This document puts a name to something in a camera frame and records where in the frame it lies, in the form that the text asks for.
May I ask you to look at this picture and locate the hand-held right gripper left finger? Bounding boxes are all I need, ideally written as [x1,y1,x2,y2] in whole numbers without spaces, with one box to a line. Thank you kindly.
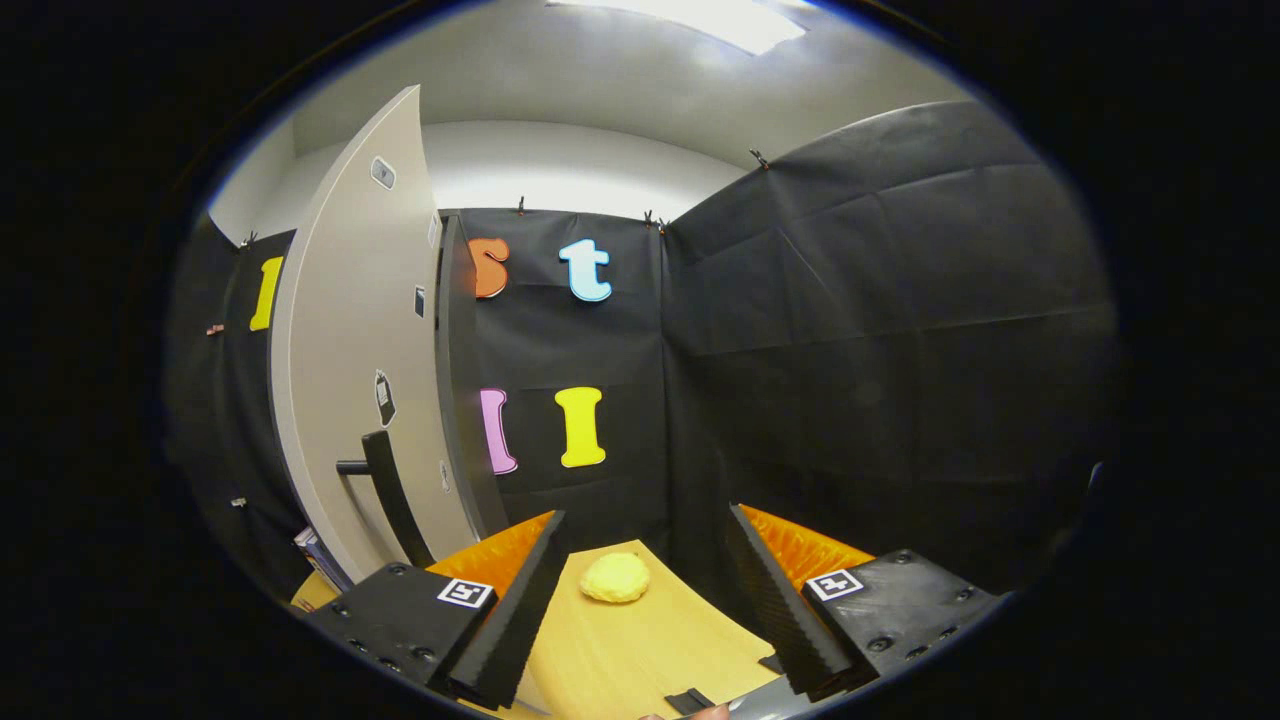
[305,510,567,711]

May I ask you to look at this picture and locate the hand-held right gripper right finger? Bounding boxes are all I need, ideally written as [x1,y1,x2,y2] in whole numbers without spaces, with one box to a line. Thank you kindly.
[728,503,1001,701]

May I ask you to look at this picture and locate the black door handle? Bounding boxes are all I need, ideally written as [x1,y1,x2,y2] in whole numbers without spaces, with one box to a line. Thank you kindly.
[336,430,436,569]

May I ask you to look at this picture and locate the beige cabinet door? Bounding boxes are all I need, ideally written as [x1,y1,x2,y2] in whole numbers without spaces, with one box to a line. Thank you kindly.
[268,85,481,586]

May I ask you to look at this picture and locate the yellow lumpy object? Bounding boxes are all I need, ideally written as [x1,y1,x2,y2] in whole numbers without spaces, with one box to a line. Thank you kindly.
[580,552,651,604]

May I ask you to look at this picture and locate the blue grey book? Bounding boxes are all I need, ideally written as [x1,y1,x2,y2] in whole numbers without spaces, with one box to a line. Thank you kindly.
[293,527,353,593]

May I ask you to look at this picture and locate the black backdrop cloth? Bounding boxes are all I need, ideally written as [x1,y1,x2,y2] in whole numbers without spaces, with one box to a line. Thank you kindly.
[165,100,1116,621]

